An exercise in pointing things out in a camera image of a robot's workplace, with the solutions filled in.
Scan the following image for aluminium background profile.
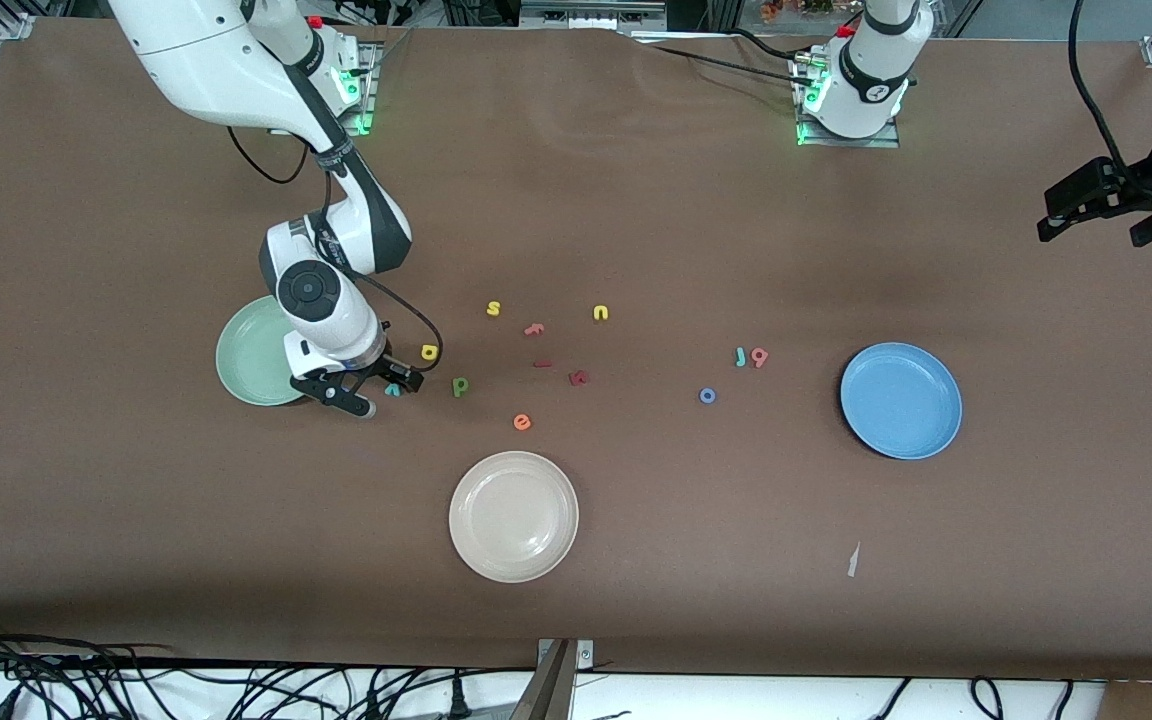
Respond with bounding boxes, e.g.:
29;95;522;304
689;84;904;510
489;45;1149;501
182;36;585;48
519;0;667;31

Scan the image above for orange background objects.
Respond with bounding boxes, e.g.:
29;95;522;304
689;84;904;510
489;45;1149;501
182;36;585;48
761;0;842;23

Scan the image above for long black table cable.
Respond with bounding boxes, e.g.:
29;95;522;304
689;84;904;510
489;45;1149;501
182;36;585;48
648;44;812;89

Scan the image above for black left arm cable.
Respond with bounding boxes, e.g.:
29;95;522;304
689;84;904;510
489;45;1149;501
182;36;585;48
1068;0;1135;179

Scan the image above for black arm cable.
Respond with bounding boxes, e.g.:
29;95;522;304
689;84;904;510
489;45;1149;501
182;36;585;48
1068;0;1135;179
228;125;445;376

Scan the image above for looped black cable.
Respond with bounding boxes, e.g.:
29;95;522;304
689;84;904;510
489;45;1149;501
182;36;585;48
969;676;1007;720

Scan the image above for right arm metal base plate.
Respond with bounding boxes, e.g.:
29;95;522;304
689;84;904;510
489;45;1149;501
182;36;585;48
331;40;379;136

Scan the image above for tangled black cables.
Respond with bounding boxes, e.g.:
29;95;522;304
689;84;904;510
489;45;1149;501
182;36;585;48
0;615;537;720

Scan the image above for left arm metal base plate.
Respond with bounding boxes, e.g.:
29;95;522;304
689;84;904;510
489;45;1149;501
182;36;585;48
794;55;902;149

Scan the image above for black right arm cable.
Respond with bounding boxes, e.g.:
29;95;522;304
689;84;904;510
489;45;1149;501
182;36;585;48
228;125;445;376

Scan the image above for short black table cable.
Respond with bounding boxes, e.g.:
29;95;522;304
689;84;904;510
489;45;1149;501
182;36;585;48
731;28;817;63

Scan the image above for small aluminium bracket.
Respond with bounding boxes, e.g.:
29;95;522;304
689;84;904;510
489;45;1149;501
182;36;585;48
538;640;594;673

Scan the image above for blue plate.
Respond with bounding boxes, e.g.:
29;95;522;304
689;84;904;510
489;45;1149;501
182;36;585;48
839;342;964;461

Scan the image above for beige plate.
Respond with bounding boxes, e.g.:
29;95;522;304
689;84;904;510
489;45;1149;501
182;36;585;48
448;450;580;584

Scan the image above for green plate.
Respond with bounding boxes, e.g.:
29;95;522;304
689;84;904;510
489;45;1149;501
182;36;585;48
215;295;309;407

